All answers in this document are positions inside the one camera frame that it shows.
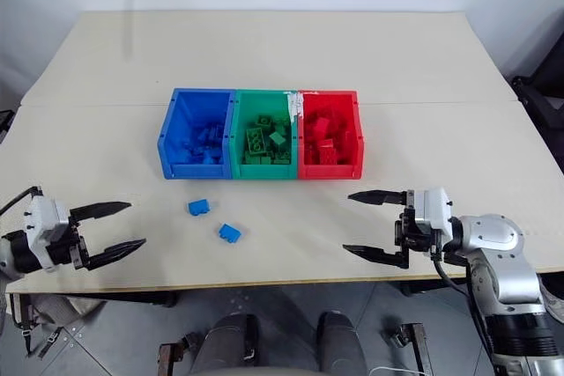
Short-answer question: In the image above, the rusty metal frame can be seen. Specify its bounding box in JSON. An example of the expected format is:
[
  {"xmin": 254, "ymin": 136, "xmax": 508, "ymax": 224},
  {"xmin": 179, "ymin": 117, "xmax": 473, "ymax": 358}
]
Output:
[
  {"xmin": 386, "ymin": 321, "xmax": 436, "ymax": 376},
  {"xmin": 157, "ymin": 339, "xmax": 197, "ymax": 376}
]

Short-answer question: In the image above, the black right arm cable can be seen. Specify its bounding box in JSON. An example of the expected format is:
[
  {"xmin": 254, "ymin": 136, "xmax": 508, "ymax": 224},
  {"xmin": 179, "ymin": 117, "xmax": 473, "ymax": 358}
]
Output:
[{"xmin": 433, "ymin": 255, "xmax": 497, "ymax": 371}]

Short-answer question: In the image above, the blue plastic bin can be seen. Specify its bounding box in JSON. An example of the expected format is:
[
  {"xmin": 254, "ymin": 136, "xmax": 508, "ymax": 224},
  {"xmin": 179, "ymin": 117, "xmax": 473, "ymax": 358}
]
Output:
[{"xmin": 157, "ymin": 87, "xmax": 237, "ymax": 181}]

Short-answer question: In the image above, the dark object at wall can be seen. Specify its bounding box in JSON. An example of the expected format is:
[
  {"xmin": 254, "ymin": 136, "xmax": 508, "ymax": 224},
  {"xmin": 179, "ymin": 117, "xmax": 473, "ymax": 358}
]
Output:
[{"xmin": 0, "ymin": 108, "xmax": 14, "ymax": 144}]

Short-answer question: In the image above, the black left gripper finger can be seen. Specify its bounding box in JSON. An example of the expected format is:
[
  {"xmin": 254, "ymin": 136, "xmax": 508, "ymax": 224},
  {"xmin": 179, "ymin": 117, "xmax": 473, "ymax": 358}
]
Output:
[
  {"xmin": 81, "ymin": 237, "xmax": 148, "ymax": 271},
  {"xmin": 68, "ymin": 201, "xmax": 134, "ymax": 225}
]

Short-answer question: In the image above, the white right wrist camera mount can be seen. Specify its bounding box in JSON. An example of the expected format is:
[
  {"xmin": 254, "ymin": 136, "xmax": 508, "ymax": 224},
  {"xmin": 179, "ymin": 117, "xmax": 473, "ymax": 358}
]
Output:
[{"xmin": 407, "ymin": 186, "xmax": 456, "ymax": 246}]

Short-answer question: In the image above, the red plastic bin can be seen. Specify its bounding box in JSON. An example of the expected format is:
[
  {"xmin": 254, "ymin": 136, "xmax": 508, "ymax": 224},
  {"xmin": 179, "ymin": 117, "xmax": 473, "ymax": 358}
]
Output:
[{"xmin": 296, "ymin": 90, "xmax": 367, "ymax": 181}]

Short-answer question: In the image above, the green plastic bin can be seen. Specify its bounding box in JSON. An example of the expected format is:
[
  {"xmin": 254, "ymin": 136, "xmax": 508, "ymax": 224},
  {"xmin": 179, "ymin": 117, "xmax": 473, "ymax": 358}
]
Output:
[{"xmin": 225, "ymin": 88, "xmax": 301, "ymax": 181}]

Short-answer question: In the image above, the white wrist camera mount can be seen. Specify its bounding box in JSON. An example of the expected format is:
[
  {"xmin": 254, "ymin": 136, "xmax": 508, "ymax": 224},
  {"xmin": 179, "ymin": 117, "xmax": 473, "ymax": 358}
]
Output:
[
  {"xmin": 23, "ymin": 193, "xmax": 72, "ymax": 269},
  {"xmin": 407, "ymin": 186, "xmax": 456, "ymax": 246}
]

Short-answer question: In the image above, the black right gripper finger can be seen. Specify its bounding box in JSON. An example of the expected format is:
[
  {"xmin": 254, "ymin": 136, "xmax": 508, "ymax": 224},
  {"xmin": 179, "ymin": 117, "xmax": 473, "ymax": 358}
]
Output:
[
  {"xmin": 342, "ymin": 242, "xmax": 410, "ymax": 271},
  {"xmin": 347, "ymin": 188, "xmax": 416, "ymax": 209}
]

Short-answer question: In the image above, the patterned cloth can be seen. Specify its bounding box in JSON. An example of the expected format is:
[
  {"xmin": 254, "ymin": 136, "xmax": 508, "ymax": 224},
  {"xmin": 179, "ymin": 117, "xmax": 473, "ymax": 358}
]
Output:
[{"xmin": 538, "ymin": 276, "xmax": 564, "ymax": 321}]

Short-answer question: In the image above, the thin white cable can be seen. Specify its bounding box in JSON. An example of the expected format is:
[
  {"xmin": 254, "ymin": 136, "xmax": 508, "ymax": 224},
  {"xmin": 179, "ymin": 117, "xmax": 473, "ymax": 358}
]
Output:
[{"xmin": 368, "ymin": 364, "xmax": 418, "ymax": 376}]

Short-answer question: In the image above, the blue toy block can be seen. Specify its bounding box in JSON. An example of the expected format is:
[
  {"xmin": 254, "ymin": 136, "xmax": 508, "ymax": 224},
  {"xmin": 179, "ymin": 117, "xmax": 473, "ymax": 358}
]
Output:
[
  {"xmin": 217, "ymin": 223, "xmax": 241, "ymax": 246},
  {"xmin": 186, "ymin": 199, "xmax": 212, "ymax": 218}
]

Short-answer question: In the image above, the black equipment stand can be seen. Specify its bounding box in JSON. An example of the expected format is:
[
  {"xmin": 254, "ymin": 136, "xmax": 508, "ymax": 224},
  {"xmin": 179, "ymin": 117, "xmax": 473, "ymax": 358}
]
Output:
[{"xmin": 509, "ymin": 10, "xmax": 564, "ymax": 131}]

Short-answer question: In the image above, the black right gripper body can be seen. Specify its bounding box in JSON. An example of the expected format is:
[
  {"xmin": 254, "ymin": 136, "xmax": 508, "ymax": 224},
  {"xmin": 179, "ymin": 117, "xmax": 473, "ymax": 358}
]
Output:
[{"xmin": 394, "ymin": 206, "xmax": 444, "ymax": 262}]

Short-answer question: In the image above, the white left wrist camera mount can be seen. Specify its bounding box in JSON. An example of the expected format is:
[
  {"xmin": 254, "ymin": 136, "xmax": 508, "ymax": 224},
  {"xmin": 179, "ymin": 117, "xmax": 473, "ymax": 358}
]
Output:
[{"xmin": 23, "ymin": 193, "xmax": 72, "ymax": 269}]

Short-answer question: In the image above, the black strap with buckle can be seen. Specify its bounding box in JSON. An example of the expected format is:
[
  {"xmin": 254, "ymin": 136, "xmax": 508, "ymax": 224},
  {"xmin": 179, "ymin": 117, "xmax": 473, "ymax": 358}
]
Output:
[{"xmin": 8, "ymin": 292, "xmax": 63, "ymax": 362}]

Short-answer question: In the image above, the long green toy block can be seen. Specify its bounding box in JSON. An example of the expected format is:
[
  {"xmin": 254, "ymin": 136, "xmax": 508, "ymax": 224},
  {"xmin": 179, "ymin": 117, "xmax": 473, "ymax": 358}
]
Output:
[{"xmin": 243, "ymin": 127, "xmax": 266, "ymax": 156}]

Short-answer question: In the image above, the dark rounded shape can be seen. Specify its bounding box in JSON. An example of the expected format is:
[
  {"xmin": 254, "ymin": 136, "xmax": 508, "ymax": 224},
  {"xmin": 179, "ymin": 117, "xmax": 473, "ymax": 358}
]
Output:
[
  {"xmin": 204, "ymin": 311, "xmax": 262, "ymax": 376},
  {"xmin": 316, "ymin": 310, "xmax": 369, "ymax": 376}
]

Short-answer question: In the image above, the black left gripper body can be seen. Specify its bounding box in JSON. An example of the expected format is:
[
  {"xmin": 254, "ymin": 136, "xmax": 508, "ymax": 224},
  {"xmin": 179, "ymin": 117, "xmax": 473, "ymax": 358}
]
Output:
[{"xmin": 45, "ymin": 216, "xmax": 93, "ymax": 271}]

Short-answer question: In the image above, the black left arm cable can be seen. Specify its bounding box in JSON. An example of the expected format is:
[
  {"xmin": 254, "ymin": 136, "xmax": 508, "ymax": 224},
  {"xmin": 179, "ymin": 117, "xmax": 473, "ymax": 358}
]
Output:
[{"xmin": 0, "ymin": 185, "xmax": 44, "ymax": 215}]

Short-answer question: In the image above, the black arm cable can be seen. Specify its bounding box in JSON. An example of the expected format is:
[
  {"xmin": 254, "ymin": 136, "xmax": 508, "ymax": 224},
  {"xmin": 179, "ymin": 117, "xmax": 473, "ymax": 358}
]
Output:
[
  {"xmin": 0, "ymin": 185, "xmax": 44, "ymax": 215},
  {"xmin": 433, "ymin": 255, "xmax": 497, "ymax": 371}
]

